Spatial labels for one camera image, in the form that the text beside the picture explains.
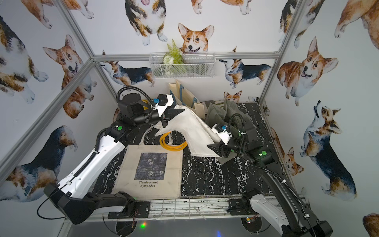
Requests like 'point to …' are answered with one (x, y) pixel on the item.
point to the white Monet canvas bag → (150, 171)
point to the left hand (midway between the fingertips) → (184, 106)
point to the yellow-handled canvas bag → (199, 135)
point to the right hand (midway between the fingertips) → (211, 139)
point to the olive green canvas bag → (228, 112)
